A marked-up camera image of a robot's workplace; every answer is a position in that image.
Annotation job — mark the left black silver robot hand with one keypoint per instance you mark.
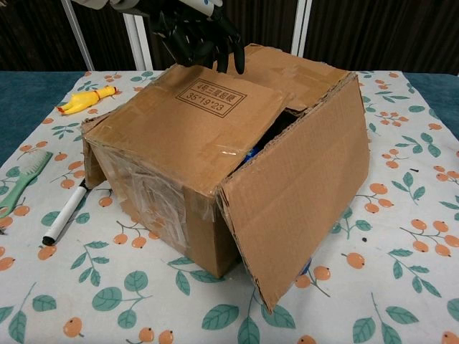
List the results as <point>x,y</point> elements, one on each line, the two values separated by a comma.
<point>193,36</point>

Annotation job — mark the brown cardboard shipping box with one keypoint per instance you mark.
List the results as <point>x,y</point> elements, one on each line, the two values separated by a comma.
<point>172,136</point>

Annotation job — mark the yellow rubber chicken toy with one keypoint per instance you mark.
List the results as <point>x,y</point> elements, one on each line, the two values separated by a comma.
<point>82,100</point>

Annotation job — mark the cola bottle with blue label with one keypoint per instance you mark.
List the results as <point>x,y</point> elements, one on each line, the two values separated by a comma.
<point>250,156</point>

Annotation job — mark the green plastic hair brush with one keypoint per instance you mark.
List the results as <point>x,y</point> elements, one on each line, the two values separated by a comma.
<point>28,175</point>

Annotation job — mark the white marker with black cap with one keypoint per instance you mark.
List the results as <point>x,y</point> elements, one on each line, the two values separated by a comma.
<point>64,213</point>

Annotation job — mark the blue toy building block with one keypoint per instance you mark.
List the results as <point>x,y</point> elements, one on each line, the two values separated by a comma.
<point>305,267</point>

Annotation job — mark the floral print tablecloth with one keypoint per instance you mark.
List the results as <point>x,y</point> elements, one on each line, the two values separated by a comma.
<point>394,304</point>

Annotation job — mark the white metal post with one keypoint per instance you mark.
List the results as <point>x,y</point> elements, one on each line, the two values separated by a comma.
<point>80,39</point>
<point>140,46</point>
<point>302,25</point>

